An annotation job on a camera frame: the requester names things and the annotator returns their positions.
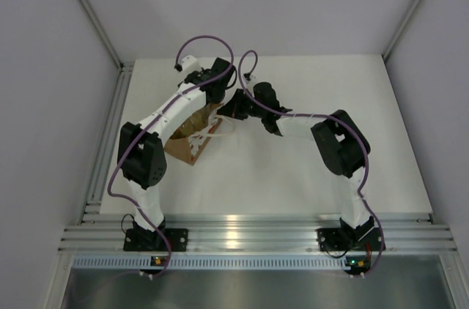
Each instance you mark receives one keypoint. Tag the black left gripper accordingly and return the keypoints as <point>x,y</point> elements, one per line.
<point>201,71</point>

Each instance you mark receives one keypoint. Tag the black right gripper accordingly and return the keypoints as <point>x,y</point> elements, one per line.
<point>234,108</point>

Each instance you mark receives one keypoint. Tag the jute watermelon canvas bag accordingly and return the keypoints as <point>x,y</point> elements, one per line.
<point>191,137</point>

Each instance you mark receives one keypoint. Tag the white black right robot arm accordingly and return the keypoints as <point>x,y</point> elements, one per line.
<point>344,151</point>

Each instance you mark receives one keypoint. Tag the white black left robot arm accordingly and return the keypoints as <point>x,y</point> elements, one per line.
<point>141,155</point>

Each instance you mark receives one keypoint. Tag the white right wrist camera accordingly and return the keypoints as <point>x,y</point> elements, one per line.
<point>250,81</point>

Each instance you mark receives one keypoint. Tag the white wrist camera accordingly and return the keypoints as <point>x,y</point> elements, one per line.
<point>187,65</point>
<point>250,81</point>

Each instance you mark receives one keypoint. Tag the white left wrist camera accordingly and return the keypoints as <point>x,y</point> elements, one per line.
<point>187,65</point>

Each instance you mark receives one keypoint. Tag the left aluminium corner post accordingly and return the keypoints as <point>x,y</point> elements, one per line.
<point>100,32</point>

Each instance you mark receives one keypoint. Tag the aluminium corner post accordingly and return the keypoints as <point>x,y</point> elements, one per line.
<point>404,23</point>
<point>100,32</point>

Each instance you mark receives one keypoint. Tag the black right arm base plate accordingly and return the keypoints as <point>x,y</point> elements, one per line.
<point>334,240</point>

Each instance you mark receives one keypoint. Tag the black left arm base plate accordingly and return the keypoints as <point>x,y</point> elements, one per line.
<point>142,240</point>

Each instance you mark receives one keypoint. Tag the aluminium front rail frame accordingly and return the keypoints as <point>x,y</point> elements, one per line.
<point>246,234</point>

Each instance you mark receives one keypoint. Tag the grey slotted cable duct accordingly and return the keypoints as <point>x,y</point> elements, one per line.
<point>180,261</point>

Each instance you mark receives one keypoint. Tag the right aluminium corner post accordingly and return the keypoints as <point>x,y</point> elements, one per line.
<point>404,23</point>

